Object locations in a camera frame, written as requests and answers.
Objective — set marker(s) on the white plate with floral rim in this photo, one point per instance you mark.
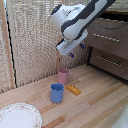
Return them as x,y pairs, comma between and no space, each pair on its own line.
19,116

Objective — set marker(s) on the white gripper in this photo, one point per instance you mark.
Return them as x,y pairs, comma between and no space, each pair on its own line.
70,45

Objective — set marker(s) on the pink mug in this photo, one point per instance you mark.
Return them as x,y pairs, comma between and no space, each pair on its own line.
63,76

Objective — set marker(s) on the orange rectangular block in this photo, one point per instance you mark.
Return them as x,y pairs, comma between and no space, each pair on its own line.
73,89

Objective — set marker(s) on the grey white robot base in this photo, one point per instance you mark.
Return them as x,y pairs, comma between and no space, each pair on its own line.
121,120

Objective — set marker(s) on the bamboo blind screen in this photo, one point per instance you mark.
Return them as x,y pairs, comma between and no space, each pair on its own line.
33,40

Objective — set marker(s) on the blue cup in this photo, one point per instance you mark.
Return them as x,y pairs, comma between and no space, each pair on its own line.
57,93

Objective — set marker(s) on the brown drawer near table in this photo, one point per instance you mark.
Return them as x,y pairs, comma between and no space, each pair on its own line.
110,68

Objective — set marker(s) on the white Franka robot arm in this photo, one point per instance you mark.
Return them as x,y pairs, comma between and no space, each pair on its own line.
83,15

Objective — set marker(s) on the thin wooden post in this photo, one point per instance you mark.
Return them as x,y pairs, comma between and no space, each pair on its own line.
59,63

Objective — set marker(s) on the wide wooden post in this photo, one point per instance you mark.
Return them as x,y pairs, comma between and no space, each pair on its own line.
6,43

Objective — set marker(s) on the dark drawer cabinet frame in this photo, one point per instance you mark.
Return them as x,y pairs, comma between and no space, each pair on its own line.
90,58

